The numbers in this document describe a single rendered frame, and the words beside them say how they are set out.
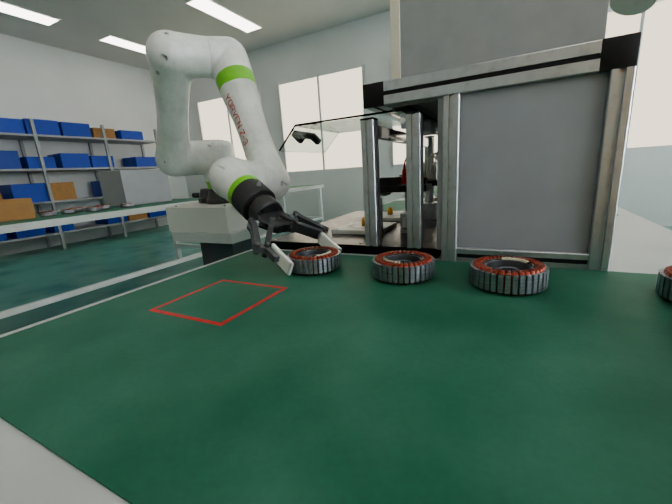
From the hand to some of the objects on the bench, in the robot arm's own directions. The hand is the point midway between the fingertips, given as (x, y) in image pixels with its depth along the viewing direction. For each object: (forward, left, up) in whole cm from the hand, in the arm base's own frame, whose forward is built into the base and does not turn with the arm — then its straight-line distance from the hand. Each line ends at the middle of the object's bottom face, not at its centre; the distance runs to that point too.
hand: (313, 258), depth 69 cm
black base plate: (-4, +46, -4) cm, 46 cm away
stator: (0, 0, -2) cm, 2 cm away
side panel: (+37, +16, -3) cm, 40 cm away
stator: (+36, +3, -2) cm, 36 cm away
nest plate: (-5, +34, -2) cm, 34 cm away
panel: (+20, +48, -2) cm, 52 cm away
